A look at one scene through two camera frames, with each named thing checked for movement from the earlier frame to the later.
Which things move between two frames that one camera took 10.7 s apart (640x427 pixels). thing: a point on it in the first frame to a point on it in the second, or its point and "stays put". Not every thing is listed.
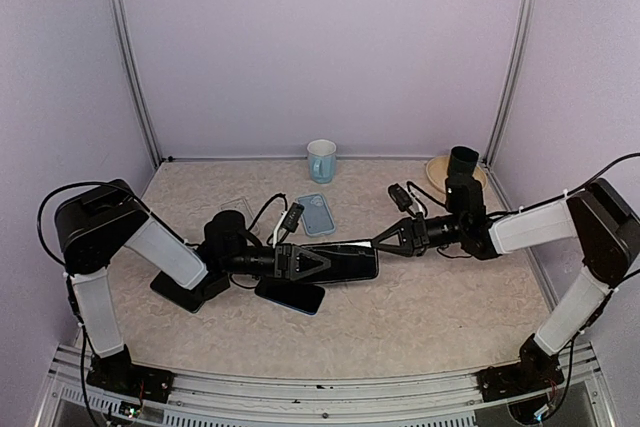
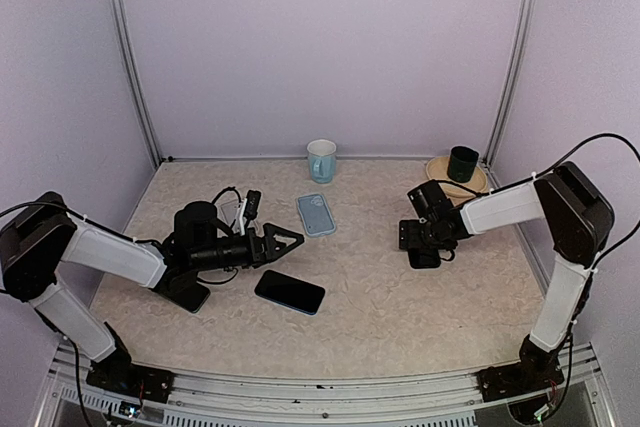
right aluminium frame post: (514, 76) stays put
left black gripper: (286, 270) to (270, 253)
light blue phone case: (316, 215) stays put
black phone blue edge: (303, 297) stays put
